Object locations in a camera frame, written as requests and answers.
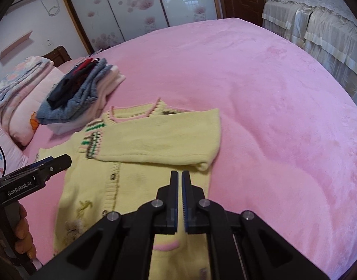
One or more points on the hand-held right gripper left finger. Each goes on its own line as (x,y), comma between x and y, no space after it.
(174,198)

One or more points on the pink wall shelf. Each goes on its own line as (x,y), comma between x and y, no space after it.
(16,45)

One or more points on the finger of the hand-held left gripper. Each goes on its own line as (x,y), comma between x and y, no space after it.
(41,162)
(59,164)

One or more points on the folded dark navy garment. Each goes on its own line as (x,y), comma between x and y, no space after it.
(64,90)

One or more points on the yellow knitted sweater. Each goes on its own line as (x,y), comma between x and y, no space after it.
(137,140)

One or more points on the pile of folded clothes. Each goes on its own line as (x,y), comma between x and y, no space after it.
(110,84)

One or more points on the folded blue denim jeans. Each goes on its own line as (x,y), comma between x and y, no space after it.
(79,100)

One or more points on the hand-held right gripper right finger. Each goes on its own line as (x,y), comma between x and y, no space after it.
(184,204)

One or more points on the dark wooden headboard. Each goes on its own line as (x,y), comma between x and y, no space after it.
(60,57)

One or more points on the folded red garment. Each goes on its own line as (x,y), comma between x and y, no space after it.
(85,63)

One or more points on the cream lace covered furniture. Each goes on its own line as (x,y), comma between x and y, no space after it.
(312,20)

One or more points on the folded floral quilt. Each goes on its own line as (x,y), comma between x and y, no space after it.
(24,75)

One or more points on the person's left hand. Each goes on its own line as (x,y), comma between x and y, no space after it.
(22,230)

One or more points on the pink bed blanket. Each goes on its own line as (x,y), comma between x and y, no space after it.
(254,93)

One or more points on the floral sliding door wardrobe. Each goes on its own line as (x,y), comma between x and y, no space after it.
(131,3)

